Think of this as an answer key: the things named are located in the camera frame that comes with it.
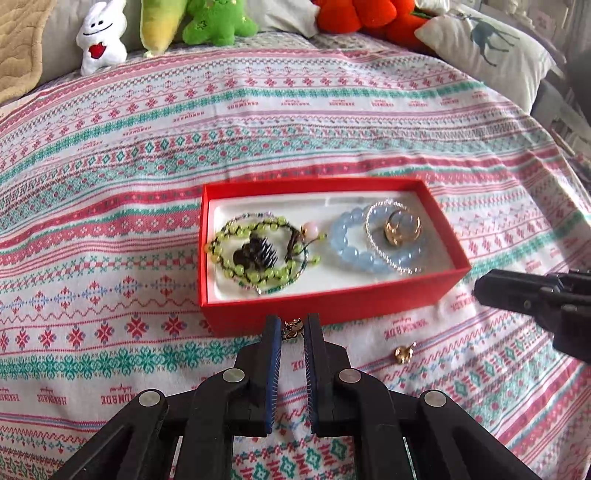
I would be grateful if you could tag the green tree plush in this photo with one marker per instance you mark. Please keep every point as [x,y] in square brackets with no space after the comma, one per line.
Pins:
[214,23]

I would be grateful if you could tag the red orange persimmon plush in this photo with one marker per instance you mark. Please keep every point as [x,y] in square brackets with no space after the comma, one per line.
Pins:
[351,16]

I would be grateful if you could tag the red cardboard box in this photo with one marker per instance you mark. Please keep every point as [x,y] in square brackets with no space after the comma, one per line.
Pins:
[369,300]

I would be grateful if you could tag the white bunny plush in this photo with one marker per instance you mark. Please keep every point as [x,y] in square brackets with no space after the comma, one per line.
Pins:
[99,44]

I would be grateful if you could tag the patterned bedspread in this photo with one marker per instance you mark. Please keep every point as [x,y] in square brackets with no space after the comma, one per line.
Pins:
[138,152]

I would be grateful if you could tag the black hair claw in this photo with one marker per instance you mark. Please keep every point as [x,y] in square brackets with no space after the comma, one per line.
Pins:
[256,251]

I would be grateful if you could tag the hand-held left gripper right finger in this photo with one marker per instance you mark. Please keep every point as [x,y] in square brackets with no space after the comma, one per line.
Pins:
[310,369]

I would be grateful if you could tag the deer print pillow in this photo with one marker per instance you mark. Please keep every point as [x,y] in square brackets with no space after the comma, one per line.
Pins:
[489,55]

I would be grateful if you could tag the swirl print pillow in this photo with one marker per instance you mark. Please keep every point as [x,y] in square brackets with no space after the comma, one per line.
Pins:
[431,5]

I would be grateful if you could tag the yellow green radish plush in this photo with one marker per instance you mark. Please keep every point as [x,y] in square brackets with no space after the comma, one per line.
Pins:
[159,25]

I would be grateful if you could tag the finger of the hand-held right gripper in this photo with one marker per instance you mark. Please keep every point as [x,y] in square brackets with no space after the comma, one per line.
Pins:
[508,290]

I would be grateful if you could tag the beige quilted blanket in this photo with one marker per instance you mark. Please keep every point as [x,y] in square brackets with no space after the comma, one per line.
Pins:
[21,50]

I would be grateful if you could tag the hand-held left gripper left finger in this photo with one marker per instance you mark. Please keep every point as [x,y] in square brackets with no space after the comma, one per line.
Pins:
[273,369]

